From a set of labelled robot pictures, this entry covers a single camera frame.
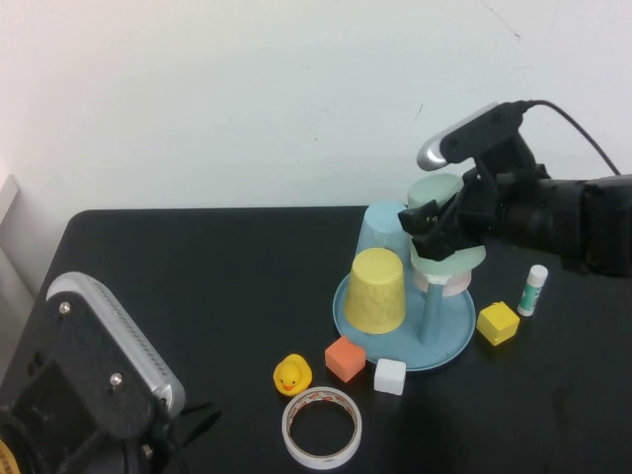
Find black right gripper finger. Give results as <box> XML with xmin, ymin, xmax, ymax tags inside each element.
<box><xmin>409</xmin><ymin>224</ymin><xmax>473</xmax><ymax>263</ymax></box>
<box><xmin>398</xmin><ymin>196</ymin><xmax>465</xmax><ymax>236</ymax></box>

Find green plastic cup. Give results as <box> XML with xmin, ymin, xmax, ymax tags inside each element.
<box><xmin>407</xmin><ymin>172</ymin><xmax>488</xmax><ymax>276</ymax></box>

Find green white glue stick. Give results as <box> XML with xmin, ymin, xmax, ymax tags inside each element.
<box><xmin>516</xmin><ymin>265</ymin><xmax>550</xmax><ymax>317</ymax></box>

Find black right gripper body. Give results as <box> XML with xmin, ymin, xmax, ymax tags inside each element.
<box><xmin>456</xmin><ymin>137</ymin><xmax>552</xmax><ymax>248</ymax></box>

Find yellow plastic cup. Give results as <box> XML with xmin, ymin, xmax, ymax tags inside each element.
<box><xmin>344</xmin><ymin>248</ymin><xmax>407</xmax><ymax>336</ymax></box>

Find black right camera cable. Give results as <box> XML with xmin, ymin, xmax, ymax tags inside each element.
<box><xmin>513</xmin><ymin>99</ymin><xmax>623</xmax><ymax>176</ymax></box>

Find white tape roll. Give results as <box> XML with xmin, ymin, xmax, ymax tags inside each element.
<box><xmin>281</xmin><ymin>386</ymin><xmax>364</xmax><ymax>469</ymax></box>

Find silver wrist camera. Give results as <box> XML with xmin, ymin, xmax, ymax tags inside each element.
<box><xmin>417</xmin><ymin>101</ymin><xmax>527</xmax><ymax>172</ymax></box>
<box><xmin>29</xmin><ymin>271</ymin><xmax>187</xmax><ymax>440</ymax></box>

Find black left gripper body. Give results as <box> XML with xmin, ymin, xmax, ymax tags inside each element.
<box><xmin>0</xmin><ymin>345</ymin><xmax>184</xmax><ymax>474</ymax></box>

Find white cube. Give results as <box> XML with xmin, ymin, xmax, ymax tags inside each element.
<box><xmin>373</xmin><ymin>357</ymin><xmax>409</xmax><ymax>396</ymax></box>

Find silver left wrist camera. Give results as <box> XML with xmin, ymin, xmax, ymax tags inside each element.
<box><xmin>29</xmin><ymin>271</ymin><xmax>187</xmax><ymax>440</ymax></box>

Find orange cube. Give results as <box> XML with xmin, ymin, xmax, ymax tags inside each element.
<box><xmin>324</xmin><ymin>335</ymin><xmax>367</xmax><ymax>384</ymax></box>

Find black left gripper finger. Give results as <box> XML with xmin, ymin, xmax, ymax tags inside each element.
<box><xmin>176</xmin><ymin>401</ymin><xmax>214</xmax><ymax>419</ymax></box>
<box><xmin>173</xmin><ymin>408</ymin><xmax>222</xmax><ymax>446</ymax></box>

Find light blue plastic cup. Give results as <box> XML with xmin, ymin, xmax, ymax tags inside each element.
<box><xmin>355</xmin><ymin>200</ymin><xmax>416</xmax><ymax>277</ymax></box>

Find yellow rubber duck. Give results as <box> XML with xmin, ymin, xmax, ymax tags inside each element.
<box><xmin>274</xmin><ymin>353</ymin><xmax>314</xmax><ymax>398</ymax></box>

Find yellow cube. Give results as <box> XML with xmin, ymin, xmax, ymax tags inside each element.
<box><xmin>476</xmin><ymin>300</ymin><xmax>521</xmax><ymax>348</ymax></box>

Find pink plastic cup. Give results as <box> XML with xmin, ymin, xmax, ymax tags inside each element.
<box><xmin>412</xmin><ymin>266</ymin><xmax>470</xmax><ymax>298</ymax></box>

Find blue cup stand with posts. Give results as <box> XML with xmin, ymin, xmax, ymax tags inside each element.
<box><xmin>333</xmin><ymin>271</ymin><xmax>478</xmax><ymax>372</ymax></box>

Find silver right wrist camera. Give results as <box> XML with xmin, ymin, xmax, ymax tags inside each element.
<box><xmin>417</xmin><ymin>101</ymin><xmax>527</xmax><ymax>172</ymax></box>

